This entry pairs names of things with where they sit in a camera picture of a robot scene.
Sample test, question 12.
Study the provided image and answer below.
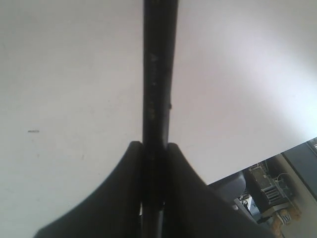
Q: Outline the black paintbrush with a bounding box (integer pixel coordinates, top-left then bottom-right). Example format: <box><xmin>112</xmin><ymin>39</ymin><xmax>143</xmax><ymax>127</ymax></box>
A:
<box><xmin>141</xmin><ymin>0</ymin><xmax>178</xmax><ymax>238</ymax></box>

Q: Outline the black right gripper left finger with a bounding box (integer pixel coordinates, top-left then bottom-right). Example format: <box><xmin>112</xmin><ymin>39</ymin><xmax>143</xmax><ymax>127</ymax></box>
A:
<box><xmin>35</xmin><ymin>141</ymin><xmax>143</xmax><ymax>238</ymax></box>

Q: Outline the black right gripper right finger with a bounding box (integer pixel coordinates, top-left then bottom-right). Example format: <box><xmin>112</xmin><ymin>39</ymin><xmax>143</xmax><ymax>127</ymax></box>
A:
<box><xmin>165</xmin><ymin>143</ymin><xmax>274</xmax><ymax>238</ymax></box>

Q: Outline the grey machine on shelf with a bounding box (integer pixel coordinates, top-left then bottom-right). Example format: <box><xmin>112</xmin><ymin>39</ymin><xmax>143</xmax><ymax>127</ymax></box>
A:
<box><xmin>243</xmin><ymin>157</ymin><xmax>294</xmax><ymax>219</ymax></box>

